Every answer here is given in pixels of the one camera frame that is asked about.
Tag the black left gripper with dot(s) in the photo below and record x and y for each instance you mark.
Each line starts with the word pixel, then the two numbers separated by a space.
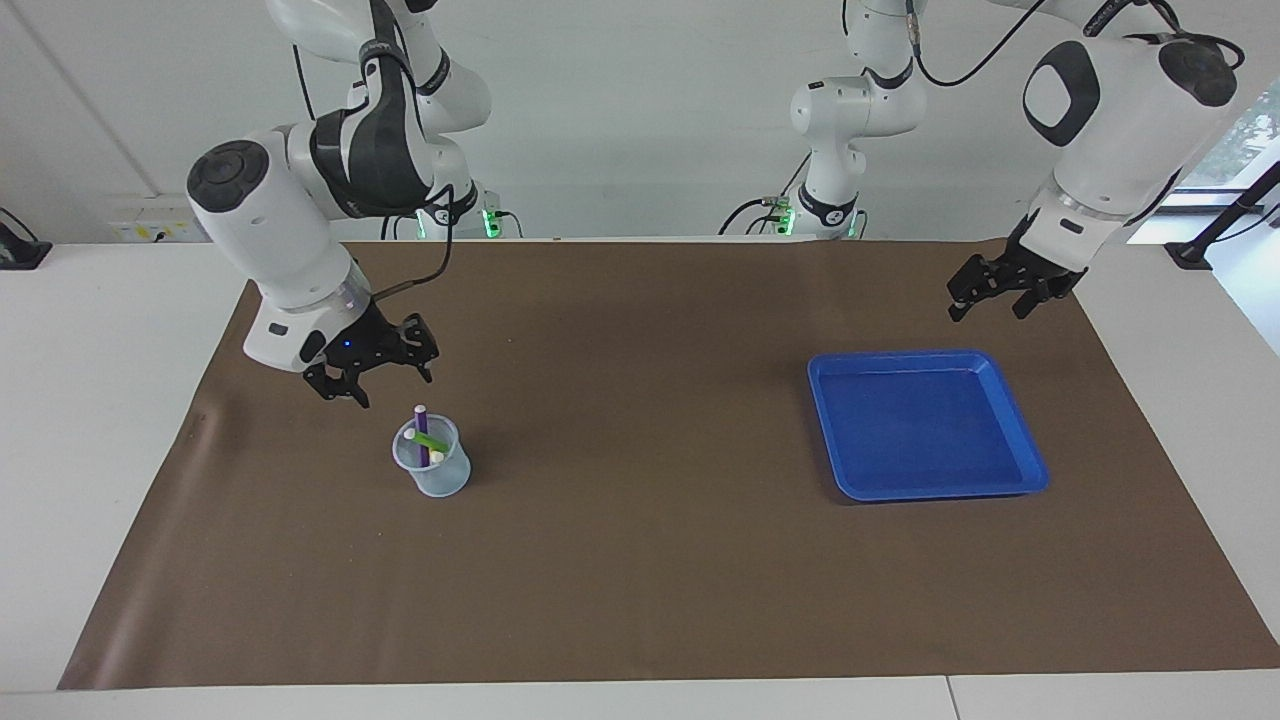
pixel 1020 270

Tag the window with white frame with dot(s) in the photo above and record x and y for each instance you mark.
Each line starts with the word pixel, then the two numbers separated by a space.
pixel 1250 140

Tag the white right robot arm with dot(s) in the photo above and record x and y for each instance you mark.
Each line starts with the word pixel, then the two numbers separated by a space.
pixel 270 230

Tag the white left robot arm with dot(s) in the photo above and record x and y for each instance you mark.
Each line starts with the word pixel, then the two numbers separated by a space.
pixel 1120 120

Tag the black desk device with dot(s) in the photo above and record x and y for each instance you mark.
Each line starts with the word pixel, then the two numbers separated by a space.
pixel 20 255

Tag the black clamp stand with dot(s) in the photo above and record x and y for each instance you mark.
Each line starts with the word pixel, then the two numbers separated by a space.
pixel 1190 252

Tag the brown table mat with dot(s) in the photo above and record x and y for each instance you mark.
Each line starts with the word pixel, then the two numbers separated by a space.
pixel 640 580

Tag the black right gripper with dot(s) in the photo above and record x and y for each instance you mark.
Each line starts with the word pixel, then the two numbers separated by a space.
pixel 370 345

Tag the white wall socket box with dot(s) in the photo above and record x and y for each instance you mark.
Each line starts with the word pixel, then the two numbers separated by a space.
pixel 160 225

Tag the green pen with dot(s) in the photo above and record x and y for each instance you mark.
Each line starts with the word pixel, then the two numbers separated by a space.
pixel 430 441

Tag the blue plastic tray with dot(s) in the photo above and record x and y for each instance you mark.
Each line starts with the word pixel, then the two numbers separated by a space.
pixel 920 430

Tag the translucent plastic cup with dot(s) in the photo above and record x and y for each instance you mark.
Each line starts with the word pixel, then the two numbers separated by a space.
pixel 440 482

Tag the purple pen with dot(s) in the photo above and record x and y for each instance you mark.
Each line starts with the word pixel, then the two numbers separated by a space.
pixel 421 430

